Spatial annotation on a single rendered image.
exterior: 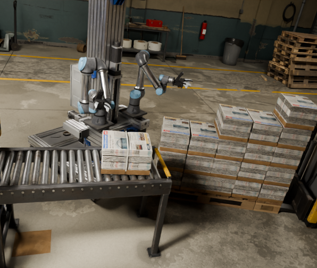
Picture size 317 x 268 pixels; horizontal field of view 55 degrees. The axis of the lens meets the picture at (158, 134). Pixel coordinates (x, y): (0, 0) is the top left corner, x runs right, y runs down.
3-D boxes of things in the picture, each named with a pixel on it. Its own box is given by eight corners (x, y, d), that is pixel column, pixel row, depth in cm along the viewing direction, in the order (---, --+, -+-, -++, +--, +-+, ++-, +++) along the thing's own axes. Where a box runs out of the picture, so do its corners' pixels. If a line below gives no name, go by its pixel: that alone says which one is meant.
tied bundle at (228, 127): (213, 123, 339) (218, 103, 329) (239, 126, 341) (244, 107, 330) (218, 139, 306) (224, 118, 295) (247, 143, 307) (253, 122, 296)
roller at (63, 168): (66, 153, 258) (66, 149, 256) (66, 189, 219) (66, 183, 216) (60, 154, 257) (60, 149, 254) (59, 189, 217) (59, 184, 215)
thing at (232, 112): (218, 103, 329) (219, 103, 328) (244, 108, 330) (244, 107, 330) (224, 118, 296) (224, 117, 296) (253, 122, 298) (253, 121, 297)
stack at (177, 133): (153, 176, 376) (163, 115, 338) (245, 189, 380) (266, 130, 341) (151, 196, 342) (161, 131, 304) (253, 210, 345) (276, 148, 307)
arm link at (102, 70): (105, 61, 285) (112, 111, 276) (93, 60, 281) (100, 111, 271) (108, 55, 275) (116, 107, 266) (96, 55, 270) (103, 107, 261)
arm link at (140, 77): (131, 99, 341) (136, 50, 316) (135, 95, 354) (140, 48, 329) (141, 102, 339) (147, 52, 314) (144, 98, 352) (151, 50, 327)
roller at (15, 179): (24, 155, 249) (24, 149, 246) (17, 191, 209) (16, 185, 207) (18, 155, 247) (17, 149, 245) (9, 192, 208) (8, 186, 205)
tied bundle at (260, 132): (239, 126, 340) (245, 108, 329) (265, 130, 342) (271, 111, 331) (247, 143, 306) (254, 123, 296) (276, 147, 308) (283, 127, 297)
